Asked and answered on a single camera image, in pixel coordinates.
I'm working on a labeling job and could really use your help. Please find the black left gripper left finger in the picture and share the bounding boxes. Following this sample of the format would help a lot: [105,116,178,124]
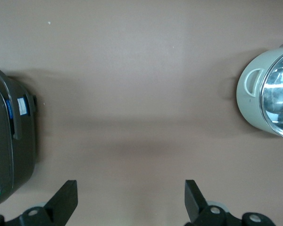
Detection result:
[0,180,79,226]

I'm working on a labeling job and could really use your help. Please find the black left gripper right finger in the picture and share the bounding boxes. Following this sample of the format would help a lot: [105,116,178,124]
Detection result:
[184,179,275,226]

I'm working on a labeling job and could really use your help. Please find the glass lid steel rim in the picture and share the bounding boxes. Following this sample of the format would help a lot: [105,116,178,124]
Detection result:
[259,48,283,142]

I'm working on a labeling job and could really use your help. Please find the black rice cooker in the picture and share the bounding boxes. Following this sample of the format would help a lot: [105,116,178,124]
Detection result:
[0,65,38,210]

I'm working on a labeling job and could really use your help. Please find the steel pot pale handles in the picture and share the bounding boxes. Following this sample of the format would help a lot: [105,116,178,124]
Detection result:
[235,43,283,142]

